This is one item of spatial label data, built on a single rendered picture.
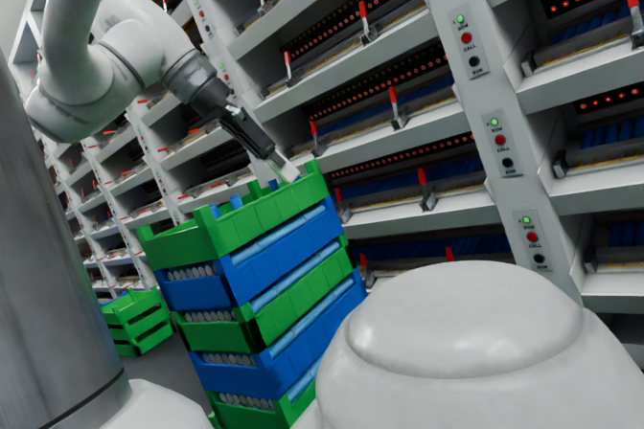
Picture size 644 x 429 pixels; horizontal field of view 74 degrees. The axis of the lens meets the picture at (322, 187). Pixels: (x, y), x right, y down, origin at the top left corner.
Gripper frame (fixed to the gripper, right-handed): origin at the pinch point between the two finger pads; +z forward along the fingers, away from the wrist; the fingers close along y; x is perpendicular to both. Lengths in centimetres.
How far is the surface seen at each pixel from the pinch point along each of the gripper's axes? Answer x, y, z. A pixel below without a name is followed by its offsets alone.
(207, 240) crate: -20.1, 15.5, -2.9
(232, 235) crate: -17.0, 14.5, -0.5
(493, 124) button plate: 27.2, 21.9, 19.4
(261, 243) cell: -14.7, 11.2, 4.6
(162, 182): -12, -107, -16
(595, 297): 16, 28, 52
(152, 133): -1, -105, -32
